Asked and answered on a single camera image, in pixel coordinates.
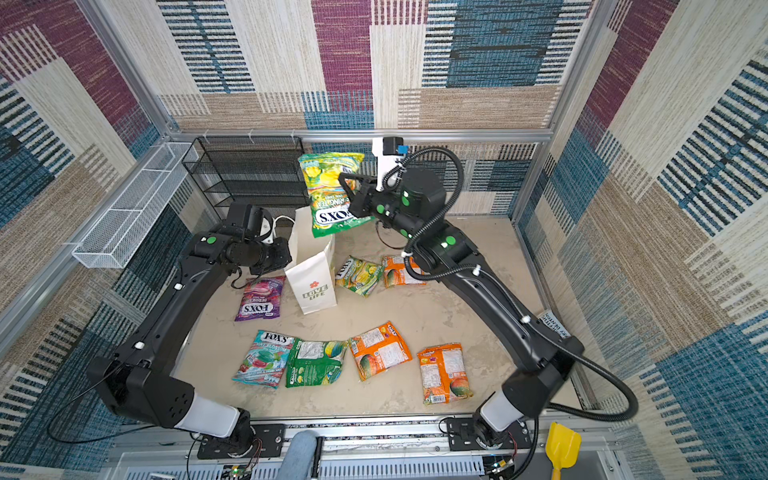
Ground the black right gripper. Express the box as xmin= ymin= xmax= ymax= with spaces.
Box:
xmin=340 ymin=172 xmax=422 ymax=241

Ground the yellow-green Fox's candy bag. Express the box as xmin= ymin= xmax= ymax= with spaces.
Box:
xmin=298 ymin=152 xmax=372 ymax=238

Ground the white paper bag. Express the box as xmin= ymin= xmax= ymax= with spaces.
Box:
xmin=273 ymin=206 xmax=337 ymax=315

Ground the purple Fox's candy bag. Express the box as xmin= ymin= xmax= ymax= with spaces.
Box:
xmin=234 ymin=276 xmax=286 ymax=322

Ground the green-yellow snack bag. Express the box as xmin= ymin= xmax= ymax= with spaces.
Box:
xmin=335 ymin=256 xmax=383 ymax=297

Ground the orange snack bag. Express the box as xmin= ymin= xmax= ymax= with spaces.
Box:
xmin=381 ymin=255 xmax=425 ymax=288
xmin=348 ymin=322 xmax=413 ymax=381
xmin=417 ymin=343 xmax=473 ymax=405

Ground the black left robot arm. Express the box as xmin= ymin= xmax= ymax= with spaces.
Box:
xmin=86 ymin=202 xmax=291 ymax=449

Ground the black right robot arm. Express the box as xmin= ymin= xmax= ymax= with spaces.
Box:
xmin=339 ymin=168 xmax=584 ymax=444

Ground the teal pink Fox's candy bag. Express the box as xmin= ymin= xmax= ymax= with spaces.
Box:
xmin=232 ymin=330 xmax=296 ymax=389

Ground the green snack bag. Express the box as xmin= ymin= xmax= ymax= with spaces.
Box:
xmin=285 ymin=339 xmax=347 ymax=388

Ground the grey cylinder at front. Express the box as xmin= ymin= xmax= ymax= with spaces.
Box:
xmin=275 ymin=431 xmax=318 ymax=480

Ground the yellow plastic shovel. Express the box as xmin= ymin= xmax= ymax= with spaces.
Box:
xmin=545 ymin=422 xmax=582 ymax=480

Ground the black corrugated cable hose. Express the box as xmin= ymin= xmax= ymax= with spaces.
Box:
xmin=377 ymin=147 xmax=640 ymax=422

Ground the black wire shelf rack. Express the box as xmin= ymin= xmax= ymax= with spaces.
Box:
xmin=182 ymin=136 xmax=310 ymax=219

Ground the white wire mesh basket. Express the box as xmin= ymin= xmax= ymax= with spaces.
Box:
xmin=72 ymin=142 xmax=190 ymax=269

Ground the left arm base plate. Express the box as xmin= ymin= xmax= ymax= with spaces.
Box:
xmin=196 ymin=424 xmax=286 ymax=460

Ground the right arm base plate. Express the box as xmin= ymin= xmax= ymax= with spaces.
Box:
xmin=438 ymin=417 xmax=533 ymax=451

